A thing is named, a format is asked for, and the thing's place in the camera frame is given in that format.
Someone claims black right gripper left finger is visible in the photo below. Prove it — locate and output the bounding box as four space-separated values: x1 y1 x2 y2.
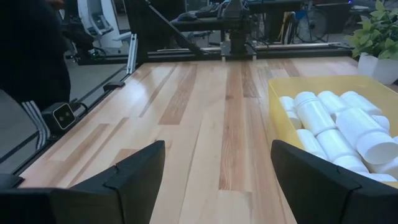
51 140 167 224

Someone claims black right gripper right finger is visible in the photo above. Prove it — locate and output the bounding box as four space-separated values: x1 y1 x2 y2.
270 139 398 224

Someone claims white plastic pill bottle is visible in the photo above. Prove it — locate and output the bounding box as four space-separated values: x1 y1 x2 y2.
354 170 398 183
279 96 303 131
317 90 346 121
316 128 370 174
363 156 398 180
293 91 337 137
371 114 391 132
335 107 398 166
295 128 328 160
340 90 383 116

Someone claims yellow translucent plastic basket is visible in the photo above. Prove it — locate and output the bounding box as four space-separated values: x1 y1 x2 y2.
267 75 398 189

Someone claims person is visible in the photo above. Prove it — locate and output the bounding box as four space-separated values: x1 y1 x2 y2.
0 0 72 150

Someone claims black round fan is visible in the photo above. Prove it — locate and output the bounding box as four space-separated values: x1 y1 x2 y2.
295 9 329 43

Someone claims green plant in white pot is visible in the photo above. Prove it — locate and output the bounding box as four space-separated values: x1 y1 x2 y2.
344 0 398 85

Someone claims white machine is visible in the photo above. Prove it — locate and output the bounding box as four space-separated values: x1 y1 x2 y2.
76 0 131 50

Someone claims black camera cable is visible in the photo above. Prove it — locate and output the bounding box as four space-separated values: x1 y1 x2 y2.
70 99 90 118

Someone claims small black table camera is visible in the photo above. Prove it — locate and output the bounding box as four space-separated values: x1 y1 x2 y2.
41 101 77 131

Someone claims black frame foot bracket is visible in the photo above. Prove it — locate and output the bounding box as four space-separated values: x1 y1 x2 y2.
103 81 126 92

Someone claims silver aluminium profile post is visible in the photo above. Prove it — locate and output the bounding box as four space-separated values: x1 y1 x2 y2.
126 33 139 75

